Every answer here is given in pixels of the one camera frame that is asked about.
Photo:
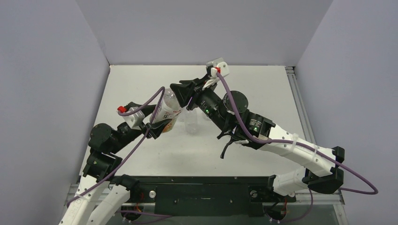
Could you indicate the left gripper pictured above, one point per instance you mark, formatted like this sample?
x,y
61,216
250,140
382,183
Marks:
x,y
156,128

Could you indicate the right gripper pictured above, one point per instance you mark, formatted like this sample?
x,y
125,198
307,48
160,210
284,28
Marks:
x,y
195,92

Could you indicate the green orange label bottle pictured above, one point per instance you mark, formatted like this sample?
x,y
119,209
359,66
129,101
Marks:
x,y
169,109

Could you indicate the clear bottle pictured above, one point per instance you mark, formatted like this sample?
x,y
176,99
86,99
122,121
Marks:
x,y
205,117
191,122

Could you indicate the blue label bottle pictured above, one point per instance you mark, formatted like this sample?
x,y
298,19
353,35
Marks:
x,y
182,115

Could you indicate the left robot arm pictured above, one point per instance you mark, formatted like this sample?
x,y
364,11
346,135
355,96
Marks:
x,y
100,192

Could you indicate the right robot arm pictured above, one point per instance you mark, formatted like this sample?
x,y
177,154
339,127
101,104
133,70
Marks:
x,y
319,167

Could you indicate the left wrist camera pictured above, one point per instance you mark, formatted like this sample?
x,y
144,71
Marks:
x,y
132,120

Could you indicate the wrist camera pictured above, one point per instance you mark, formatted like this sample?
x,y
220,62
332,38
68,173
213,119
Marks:
x,y
214,68
132,120

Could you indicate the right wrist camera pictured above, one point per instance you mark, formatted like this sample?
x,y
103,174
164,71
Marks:
x,y
214,68

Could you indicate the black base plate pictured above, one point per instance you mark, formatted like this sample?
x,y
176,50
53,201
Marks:
x,y
202,196

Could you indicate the aluminium rail frame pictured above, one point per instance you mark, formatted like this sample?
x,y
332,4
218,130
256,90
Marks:
x,y
272,90

